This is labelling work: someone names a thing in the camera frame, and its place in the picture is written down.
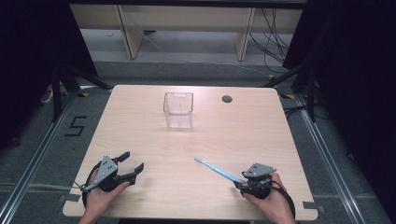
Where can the person's left hand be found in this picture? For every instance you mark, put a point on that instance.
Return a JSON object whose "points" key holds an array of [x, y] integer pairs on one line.
{"points": [[99, 200]]}

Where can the person's right hand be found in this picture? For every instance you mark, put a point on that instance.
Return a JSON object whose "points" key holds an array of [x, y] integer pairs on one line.
{"points": [[277, 202]]}

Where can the aluminium floor rail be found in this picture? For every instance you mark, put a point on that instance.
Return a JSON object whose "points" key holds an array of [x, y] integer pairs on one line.
{"points": [[34, 161], [330, 161]]}

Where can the yellow black tape marker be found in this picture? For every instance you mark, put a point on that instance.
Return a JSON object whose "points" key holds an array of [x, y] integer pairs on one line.
{"points": [[271, 76], [288, 96]]}

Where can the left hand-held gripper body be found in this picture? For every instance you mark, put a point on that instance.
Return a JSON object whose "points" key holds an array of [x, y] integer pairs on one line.
{"points": [[107, 169]]}

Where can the light wooden shelf unit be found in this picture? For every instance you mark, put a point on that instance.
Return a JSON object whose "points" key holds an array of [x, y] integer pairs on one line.
{"points": [[134, 37]]}

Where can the clear plastic container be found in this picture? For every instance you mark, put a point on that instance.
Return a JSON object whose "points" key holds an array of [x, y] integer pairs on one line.
{"points": [[178, 109]]}

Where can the black metal stand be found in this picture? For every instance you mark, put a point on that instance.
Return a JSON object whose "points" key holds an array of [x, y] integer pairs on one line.
{"points": [[311, 93], [56, 93]]}

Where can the black curtain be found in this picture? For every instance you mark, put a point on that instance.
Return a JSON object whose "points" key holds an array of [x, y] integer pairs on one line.
{"points": [[358, 77], [28, 62]]}

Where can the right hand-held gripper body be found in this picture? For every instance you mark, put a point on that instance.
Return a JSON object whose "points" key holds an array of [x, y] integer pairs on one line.
{"points": [[259, 170]]}

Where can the grey tape patch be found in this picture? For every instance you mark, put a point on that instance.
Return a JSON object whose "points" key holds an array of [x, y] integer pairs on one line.
{"points": [[70, 198], [311, 205]]}

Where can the blue toothbrush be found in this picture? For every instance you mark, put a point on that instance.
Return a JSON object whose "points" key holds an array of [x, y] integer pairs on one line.
{"points": [[218, 170]]}

